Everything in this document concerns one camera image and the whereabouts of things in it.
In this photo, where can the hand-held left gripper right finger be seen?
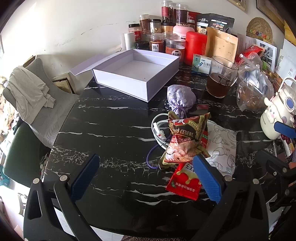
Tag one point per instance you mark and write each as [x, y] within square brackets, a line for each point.
[207, 178]

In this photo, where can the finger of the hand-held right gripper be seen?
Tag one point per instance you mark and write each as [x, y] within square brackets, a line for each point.
[271, 163]
[285, 130]

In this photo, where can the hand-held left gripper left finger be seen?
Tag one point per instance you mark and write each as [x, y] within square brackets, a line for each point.
[85, 178]

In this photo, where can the red snack packet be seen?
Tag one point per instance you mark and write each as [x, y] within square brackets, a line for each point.
[183, 183]

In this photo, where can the white pastry-print packet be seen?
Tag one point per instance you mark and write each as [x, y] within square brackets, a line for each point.
[222, 143]

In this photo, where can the cereal snack packet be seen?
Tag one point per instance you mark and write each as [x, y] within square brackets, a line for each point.
[185, 136]

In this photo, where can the small red packet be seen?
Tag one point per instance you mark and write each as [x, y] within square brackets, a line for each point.
[202, 107]

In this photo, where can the purple embroidered pouch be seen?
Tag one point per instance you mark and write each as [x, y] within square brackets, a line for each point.
[180, 97]

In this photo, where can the white cardboard box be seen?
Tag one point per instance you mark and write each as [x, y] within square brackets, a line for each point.
[138, 69]

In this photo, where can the clear plastic bag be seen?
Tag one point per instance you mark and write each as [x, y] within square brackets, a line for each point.
[252, 92]

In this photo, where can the dark green chair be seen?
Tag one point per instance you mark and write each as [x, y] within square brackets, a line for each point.
[20, 153]

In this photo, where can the grey chair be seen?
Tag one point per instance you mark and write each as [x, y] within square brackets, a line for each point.
[62, 104]

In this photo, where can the stack of white papers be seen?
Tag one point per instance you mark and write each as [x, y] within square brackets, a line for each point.
[269, 53]

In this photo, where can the glass mug of tea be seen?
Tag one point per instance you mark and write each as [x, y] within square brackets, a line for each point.
[218, 85]

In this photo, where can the red snack bag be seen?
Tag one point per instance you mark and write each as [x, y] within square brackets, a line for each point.
[252, 52]

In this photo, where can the beige vent panel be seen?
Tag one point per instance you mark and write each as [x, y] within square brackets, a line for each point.
[62, 83]

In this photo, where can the woven round fan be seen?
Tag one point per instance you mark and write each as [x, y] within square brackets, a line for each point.
[259, 29]

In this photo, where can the grey cloth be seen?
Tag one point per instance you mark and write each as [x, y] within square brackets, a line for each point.
[25, 92]

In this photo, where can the brown kraft pouch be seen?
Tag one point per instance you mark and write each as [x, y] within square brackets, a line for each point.
[222, 45]

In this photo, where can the green white medicine box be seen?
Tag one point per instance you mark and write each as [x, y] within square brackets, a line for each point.
[201, 63]

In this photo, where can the red canister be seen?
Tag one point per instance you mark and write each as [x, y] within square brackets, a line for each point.
[196, 48]

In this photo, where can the black coffee pouch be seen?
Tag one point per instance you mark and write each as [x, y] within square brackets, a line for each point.
[215, 22]

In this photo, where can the clear jar orange label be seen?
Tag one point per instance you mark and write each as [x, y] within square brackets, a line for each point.
[175, 51]

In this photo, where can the orange peel jar white label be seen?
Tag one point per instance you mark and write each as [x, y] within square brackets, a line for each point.
[157, 44]

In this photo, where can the pink lid jar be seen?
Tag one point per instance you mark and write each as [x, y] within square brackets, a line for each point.
[182, 30]

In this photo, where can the black lid green jar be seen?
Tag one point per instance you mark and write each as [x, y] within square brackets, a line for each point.
[141, 45]

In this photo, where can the paper towel roll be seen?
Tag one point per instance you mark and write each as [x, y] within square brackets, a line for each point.
[129, 40]

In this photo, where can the red pouch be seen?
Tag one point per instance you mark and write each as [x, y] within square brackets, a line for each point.
[193, 18]

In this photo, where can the clear lid plastic jar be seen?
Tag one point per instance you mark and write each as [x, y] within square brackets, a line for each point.
[146, 36]
[170, 36]

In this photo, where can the tall jar mixed nuts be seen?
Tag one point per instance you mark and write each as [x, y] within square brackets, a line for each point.
[181, 14]

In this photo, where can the red label seasoning jar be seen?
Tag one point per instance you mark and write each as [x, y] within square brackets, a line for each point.
[134, 29]

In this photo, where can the brown contents clear jar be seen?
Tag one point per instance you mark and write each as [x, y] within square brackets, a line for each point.
[144, 23]

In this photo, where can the tall jar dark red label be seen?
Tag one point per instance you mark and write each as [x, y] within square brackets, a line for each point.
[167, 11]

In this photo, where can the wooden picture frame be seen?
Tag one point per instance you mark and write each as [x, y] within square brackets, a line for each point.
[269, 10]

